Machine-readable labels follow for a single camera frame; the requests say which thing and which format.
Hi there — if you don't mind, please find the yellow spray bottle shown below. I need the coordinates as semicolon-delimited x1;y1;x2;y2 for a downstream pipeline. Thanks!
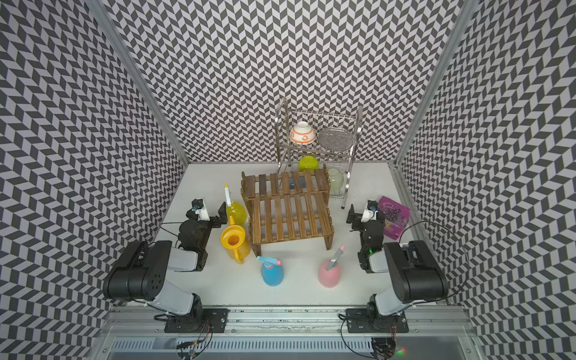
224;184;248;225

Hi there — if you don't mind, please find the wooden slatted shelf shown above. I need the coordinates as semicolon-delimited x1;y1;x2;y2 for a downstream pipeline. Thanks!
241;167;335;256

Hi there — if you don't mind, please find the pink spray bottle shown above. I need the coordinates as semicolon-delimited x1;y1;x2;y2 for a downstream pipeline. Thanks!
318;245;345;288

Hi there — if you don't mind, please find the blue spray bottle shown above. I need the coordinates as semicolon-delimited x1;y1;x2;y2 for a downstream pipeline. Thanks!
256;256;284;287

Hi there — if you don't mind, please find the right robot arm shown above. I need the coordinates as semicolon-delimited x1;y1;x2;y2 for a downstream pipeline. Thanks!
346;200;449;331

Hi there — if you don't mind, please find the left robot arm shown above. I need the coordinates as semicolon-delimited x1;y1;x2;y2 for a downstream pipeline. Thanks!
103;199;229;334

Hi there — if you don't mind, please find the yellow watering can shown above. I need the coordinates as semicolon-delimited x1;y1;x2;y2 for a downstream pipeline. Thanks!
220;216;251;264

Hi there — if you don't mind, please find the purple box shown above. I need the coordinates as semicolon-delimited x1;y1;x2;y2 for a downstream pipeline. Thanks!
378;196;411;242

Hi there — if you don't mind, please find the pale green bowl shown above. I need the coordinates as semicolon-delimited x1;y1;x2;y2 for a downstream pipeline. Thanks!
328;168;344;197

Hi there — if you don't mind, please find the glass plate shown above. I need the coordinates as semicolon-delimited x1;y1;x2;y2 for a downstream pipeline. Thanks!
317;127;355;152

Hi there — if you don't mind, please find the metal dish rack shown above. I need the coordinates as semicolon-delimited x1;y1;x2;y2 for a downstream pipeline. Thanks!
273;97;364;208

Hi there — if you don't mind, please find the orange patterned bowl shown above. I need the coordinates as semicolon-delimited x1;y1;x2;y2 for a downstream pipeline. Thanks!
289;121;317;145

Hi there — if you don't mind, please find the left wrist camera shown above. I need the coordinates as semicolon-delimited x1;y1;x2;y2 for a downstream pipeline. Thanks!
191;198;210;221

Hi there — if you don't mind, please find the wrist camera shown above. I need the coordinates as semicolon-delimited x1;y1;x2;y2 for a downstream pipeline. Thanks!
191;198;210;221
361;200;378;223

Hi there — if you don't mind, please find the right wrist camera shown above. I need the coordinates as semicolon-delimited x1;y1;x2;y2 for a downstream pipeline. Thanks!
361;200;378;223

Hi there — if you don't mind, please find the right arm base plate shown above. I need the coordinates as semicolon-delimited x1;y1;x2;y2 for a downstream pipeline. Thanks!
345;308;410;334

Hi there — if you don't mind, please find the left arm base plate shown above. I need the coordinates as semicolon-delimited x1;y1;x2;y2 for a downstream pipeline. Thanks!
164;307;230;334

